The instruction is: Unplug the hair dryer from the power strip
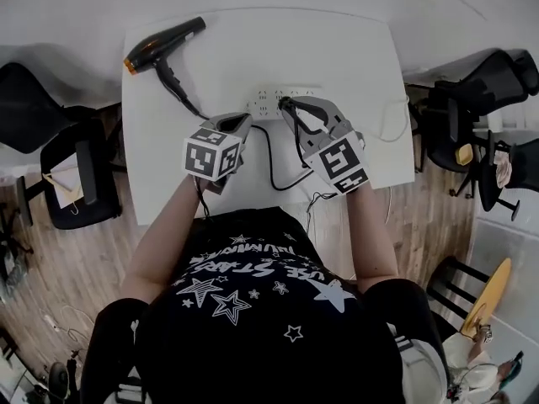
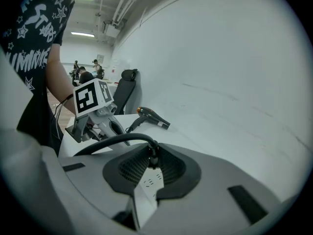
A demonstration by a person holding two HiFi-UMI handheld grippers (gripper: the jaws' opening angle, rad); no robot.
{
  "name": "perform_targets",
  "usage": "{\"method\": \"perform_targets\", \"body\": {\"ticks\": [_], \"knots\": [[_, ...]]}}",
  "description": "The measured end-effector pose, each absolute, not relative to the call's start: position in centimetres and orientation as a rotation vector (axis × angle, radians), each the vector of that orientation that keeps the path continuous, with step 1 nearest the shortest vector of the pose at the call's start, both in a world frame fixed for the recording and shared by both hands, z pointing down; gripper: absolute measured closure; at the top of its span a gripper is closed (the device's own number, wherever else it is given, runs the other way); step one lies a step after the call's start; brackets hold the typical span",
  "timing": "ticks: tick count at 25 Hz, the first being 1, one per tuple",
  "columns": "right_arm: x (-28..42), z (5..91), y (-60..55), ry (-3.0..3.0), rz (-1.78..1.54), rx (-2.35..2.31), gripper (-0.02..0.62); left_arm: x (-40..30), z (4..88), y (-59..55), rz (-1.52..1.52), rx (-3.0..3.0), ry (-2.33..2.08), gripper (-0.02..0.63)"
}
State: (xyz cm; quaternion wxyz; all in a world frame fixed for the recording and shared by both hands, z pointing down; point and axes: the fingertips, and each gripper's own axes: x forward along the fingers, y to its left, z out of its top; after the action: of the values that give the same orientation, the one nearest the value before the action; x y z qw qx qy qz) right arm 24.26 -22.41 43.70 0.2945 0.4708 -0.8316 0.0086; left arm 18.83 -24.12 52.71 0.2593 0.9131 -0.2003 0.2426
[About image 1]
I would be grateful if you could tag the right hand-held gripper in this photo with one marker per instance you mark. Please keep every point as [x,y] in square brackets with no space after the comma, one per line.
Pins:
[337,162]

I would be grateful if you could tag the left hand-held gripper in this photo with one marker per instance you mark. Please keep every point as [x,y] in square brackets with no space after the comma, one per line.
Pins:
[210,154]

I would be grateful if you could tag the white power strip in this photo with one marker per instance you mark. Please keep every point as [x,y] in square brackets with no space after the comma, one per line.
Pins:
[265,99]

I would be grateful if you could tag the black orange hair dryer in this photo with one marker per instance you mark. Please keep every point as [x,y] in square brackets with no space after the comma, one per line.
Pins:
[160,44]

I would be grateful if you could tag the person's right forearm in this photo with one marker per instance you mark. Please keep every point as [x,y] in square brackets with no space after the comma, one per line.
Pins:
[372,238]

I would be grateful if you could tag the person's left forearm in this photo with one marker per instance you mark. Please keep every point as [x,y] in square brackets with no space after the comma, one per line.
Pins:
[164,238]

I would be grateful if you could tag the white table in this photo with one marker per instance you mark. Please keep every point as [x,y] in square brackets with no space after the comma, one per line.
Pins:
[337,65]

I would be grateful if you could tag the black office chair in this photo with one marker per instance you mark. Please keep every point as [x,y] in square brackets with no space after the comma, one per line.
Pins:
[501,70]
[526,162]
[84,171]
[29,107]

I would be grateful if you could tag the small yellow box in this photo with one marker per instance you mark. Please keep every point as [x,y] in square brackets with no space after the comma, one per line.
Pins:
[463,154]

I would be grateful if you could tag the white paper sheets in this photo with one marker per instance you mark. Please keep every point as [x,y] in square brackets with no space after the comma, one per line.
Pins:
[63,175]

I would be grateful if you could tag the wooden clothes hanger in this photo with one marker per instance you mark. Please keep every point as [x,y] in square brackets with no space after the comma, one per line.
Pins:
[54,180]

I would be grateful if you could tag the crumpled beige cloth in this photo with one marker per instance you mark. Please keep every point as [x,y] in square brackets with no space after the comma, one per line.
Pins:
[502,168]

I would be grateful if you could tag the person's black star-print shirt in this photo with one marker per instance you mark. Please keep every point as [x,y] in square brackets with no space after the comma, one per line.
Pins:
[269,343]

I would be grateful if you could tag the yellow oval table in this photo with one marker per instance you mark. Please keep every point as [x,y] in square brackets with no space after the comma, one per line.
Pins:
[497,284]

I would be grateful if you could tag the black tripod stand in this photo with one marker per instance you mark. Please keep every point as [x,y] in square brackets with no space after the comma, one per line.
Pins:
[8,242]

